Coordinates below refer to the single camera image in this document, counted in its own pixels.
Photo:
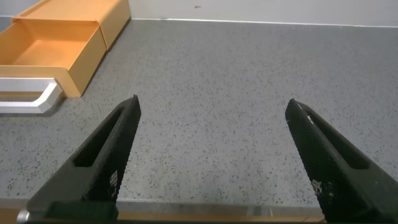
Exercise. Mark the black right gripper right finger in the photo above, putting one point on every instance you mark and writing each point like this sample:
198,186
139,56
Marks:
335,174

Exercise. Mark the yellow drawer cabinet casing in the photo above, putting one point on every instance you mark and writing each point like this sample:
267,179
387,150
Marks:
77,9

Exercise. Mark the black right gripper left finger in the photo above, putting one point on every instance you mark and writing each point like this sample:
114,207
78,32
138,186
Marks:
105,168

